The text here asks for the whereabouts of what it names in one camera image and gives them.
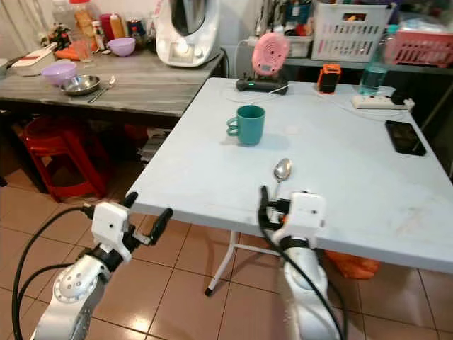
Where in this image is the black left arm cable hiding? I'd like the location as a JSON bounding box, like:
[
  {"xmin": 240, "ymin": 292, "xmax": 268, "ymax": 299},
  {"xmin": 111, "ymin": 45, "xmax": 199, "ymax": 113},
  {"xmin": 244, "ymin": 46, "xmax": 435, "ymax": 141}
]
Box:
[{"xmin": 11, "ymin": 204, "xmax": 96, "ymax": 340}]

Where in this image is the small potted plant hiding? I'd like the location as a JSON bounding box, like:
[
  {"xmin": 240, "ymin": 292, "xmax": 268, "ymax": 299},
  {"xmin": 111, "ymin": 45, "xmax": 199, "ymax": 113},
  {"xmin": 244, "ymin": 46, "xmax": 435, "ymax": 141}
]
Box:
[{"xmin": 49, "ymin": 23, "xmax": 72, "ymax": 50}]

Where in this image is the white folding table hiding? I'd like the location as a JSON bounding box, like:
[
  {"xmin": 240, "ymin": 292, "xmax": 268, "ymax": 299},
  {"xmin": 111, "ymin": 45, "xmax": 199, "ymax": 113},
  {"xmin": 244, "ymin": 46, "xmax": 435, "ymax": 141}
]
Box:
[{"xmin": 126, "ymin": 76, "xmax": 453, "ymax": 298}]

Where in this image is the large purple bowl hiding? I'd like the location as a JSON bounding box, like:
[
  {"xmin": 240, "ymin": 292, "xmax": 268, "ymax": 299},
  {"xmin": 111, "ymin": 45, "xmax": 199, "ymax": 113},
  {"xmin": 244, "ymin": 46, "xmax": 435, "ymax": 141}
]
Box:
[{"xmin": 40, "ymin": 60, "xmax": 79, "ymax": 88}]

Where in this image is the pink plastic basket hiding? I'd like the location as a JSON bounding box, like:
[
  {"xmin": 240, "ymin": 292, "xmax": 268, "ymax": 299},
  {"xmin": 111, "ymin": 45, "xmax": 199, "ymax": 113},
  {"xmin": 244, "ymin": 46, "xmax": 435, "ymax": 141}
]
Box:
[{"xmin": 385, "ymin": 28, "xmax": 453, "ymax": 69}]

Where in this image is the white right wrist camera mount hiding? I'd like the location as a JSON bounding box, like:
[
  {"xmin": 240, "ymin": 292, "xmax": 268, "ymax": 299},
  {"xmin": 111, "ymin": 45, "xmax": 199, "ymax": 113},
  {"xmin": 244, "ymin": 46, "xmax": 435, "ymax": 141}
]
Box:
[{"xmin": 280, "ymin": 191, "xmax": 327, "ymax": 240}]

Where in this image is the grey marble counter table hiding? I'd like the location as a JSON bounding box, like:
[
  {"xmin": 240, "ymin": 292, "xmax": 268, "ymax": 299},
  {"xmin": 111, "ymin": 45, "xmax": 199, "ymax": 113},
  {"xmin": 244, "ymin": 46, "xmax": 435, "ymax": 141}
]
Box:
[{"xmin": 0, "ymin": 48, "xmax": 226, "ymax": 192}]

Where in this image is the pink round device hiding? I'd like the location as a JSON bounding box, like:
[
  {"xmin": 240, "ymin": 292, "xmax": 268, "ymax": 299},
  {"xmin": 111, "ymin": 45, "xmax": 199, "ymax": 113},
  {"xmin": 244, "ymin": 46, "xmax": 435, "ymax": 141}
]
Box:
[{"xmin": 251, "ymin": 31, "xmax": 292, "ymax": 77}]

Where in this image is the white box with red stripe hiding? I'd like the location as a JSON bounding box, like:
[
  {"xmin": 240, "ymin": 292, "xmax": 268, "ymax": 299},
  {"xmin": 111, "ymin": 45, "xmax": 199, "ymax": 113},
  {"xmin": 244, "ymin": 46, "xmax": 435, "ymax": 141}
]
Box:
[{"xmin": 10, "ymin": 42, "xmax": 58, "ymax": 77}]

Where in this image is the orange and black device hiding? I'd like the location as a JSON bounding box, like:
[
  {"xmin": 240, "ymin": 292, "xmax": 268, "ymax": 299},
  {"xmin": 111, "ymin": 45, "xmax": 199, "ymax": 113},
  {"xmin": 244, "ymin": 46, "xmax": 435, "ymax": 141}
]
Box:
[{"xmin": 316, "ymin": 62, "xmax": 343, "ymax": 95}]

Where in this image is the teal mug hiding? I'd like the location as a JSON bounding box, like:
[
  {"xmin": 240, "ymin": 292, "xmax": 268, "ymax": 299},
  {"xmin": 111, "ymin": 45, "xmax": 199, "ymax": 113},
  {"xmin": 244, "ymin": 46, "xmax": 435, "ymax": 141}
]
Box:
[{"xmin": 226, "ymin": 104, "xmax": 267, "ymax": 147}]

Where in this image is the red plastic stool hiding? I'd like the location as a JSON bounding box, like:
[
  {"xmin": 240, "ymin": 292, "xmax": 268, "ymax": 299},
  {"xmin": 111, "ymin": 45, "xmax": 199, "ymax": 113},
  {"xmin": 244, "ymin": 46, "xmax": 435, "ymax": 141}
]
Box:
[{"xmin": 21, "ymin": 116, "xmax": 108, "ymax": 204}]

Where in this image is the clear jar with red lid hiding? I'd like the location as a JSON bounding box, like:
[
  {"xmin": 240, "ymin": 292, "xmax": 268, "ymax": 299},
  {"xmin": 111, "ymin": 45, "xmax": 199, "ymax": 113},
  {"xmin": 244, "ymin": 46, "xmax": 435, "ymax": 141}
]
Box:
[{"xmin": 69, "ymin": 0, "xmax": 97, "ymax": 38}]

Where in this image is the clear green water bottle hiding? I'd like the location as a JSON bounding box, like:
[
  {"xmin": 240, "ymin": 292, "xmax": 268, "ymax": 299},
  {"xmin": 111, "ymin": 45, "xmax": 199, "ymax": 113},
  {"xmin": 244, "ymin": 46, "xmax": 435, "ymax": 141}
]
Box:
[{"xmin": 358, "ymin": 24, "xmax": 401, "ymax": 98}]

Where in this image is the white kitchen machine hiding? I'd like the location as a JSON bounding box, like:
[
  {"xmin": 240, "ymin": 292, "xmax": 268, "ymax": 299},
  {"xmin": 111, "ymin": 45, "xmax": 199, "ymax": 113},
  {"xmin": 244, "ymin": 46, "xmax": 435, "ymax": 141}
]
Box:
[{"xmin": 155, "ymin": 0, "xmax": 221, "ymax": 69}]

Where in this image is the white power strip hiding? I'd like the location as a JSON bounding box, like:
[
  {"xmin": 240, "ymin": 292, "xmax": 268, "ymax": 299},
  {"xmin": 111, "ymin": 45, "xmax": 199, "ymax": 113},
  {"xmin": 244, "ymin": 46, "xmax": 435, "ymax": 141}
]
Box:
[{"xmin": 351, "ymin": 94, "xmax": 415, "ymax": 112}]

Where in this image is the black base with green light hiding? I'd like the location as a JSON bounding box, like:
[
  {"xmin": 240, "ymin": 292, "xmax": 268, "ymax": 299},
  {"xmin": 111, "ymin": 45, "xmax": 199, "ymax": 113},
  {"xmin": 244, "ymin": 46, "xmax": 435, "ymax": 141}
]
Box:
[{"xmin": 236, "ymin": 76, "xmax": 289, "ymax": 96}]

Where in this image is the long steel spoon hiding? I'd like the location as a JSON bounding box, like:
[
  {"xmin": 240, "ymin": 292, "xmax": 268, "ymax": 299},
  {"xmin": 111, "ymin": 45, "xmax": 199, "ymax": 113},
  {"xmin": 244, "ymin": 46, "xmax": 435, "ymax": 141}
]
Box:
[{"xmin": 88, "ymin": 75, "xmax": 117, "ymax": 105}]

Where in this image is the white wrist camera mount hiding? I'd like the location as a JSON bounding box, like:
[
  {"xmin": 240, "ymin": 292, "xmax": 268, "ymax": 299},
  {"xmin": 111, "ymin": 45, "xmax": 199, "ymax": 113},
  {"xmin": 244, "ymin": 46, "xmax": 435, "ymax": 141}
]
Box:
[
  {"xmin": 91, "ymin": 201, "xmax": 132, "ymax": 250},
  {"xmin": 280, "ymin": 191, "xmax": 327, "ymax": 240}
]

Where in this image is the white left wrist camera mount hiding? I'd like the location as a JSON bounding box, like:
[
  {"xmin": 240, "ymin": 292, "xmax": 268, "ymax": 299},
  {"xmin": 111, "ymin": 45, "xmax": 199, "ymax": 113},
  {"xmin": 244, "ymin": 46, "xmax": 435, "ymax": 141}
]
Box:
[{"xmin": 91, "ymin": 201, "xmax": 132, "ymax": 250}]

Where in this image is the orange plastic bag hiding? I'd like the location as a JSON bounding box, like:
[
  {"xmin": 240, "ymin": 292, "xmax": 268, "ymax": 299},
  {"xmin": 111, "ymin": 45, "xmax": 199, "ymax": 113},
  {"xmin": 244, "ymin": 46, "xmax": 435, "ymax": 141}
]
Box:
[{"xmin": 324, "ymin": 249, "xmax": 382, "ymax": 280}]

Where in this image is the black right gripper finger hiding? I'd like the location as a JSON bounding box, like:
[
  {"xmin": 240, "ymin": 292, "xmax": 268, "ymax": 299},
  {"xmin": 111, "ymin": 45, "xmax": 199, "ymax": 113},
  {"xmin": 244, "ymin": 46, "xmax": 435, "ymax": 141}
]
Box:
[{"xmin": 258, "ymin": 185, "xmax": 275, "ymax": 232}]

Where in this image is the orange sauce bottle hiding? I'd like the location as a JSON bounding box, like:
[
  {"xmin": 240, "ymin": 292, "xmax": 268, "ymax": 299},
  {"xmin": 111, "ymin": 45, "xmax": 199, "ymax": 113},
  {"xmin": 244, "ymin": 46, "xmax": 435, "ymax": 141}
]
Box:
[{"xmin": 110, "ymin": 13, "xmax": 126, "ymax": 40}]

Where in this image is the red bottle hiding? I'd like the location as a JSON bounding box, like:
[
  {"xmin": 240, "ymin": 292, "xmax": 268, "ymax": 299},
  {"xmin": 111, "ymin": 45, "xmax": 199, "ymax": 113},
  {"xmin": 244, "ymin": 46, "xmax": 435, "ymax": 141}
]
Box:
[{"xmin": 99, "ymin": 13, "xmax": 115, "ymax": 42}]

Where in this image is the clear drinking glass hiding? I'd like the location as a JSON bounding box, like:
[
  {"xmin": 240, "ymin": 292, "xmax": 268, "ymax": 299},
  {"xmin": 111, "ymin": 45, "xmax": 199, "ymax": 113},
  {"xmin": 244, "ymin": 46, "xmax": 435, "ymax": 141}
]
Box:
[{"xmin": 74, "ymin": 38, "xmax": 97, "ymax": 66}]

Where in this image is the steel bowl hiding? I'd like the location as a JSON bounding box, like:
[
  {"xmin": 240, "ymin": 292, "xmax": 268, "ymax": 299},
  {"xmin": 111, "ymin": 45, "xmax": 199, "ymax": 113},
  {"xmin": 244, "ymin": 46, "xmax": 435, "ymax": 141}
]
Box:
[{"xmin": 61, "ymin": 74, "xmax": 103, "ymax": 97}]

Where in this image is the small purple bowl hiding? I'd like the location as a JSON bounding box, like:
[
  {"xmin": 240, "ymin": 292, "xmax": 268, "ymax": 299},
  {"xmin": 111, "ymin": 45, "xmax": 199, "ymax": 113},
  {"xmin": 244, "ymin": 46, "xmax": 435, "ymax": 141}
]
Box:
[{"xmin": 105, "ymin": 36, "xmax": 137, "ymax": 57}]

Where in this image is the white plastic basket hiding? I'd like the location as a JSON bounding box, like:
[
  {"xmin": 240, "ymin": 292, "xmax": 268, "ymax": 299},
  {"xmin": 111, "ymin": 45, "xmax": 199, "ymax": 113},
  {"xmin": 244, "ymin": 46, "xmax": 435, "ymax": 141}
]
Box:
[{"xmin": 311, "ymin": 1, "xmax": 398, "ymax": 63}]

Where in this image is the black smartphone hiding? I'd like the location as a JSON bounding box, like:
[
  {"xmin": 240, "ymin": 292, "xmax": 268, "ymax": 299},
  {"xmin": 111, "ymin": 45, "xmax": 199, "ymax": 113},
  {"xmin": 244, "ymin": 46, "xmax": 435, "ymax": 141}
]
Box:
[{"xmin": 384, "ymin": 119, "xmax": 428, "ymax": 157}]

